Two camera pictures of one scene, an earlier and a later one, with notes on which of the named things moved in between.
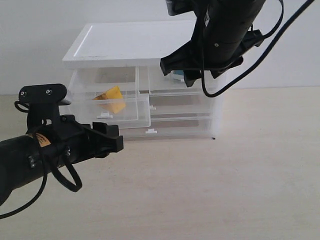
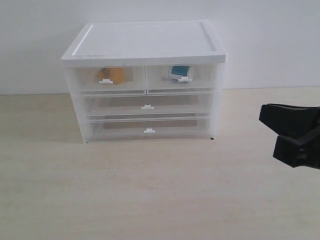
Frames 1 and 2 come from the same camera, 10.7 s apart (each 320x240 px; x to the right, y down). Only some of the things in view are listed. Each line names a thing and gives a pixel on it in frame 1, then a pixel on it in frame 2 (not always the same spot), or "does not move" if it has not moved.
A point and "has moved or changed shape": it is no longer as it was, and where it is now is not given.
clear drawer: x=109 y=94 has moved or changed shape
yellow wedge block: x=112 y=99 to x=116 y=74
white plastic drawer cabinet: x=117 y=79 does not move
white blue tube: x=178 y=74 does not move
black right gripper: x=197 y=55 to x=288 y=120
